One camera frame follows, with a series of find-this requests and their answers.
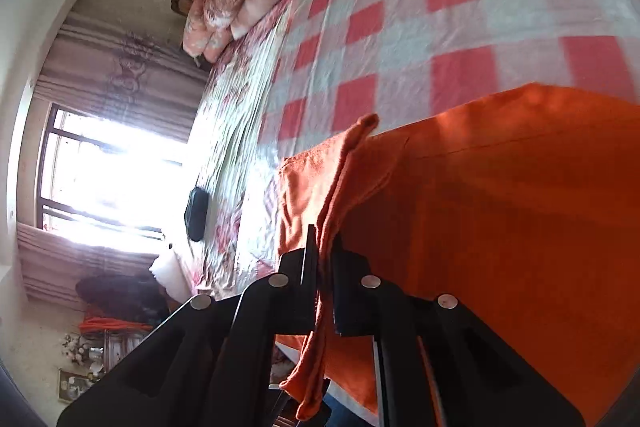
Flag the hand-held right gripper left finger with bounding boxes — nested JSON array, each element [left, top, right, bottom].
[[56, 224, 321, 427]]

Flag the patterned pink curtain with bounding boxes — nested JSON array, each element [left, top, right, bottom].
[[17, 222, 171, 308], [37, 9, 211, 142]]

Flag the orange pants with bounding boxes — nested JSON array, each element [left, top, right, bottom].
[[275, 82, 640, 427]]

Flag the white cushion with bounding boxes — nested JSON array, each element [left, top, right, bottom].
[[150, 252, 196, 298]]

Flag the artificial flower bouquet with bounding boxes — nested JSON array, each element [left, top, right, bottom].
[[62, 332, 106, 365]]

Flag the red white checkered tablecloth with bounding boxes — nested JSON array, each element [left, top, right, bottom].
[[257, 0, 640, 168]]

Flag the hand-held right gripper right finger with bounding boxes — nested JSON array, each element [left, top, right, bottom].
[[330, 237, 586, 427]]

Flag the window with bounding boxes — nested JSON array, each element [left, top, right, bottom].
[[37, 102, 186, 238]]

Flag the pink floral pillow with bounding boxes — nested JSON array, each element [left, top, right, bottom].
[[182, 0, 236, 60]]

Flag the floral bed sheet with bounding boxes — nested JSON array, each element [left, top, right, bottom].
[[172, 0, 391, 303]]

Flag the dark cloth pile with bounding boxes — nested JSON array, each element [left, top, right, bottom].
[[75, 274, 171, 323]]

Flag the black pouch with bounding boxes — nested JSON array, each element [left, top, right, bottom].
[[184, 187, 208, 243]]

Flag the white dresser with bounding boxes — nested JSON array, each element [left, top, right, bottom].
[[102, 332, 151, 370]]

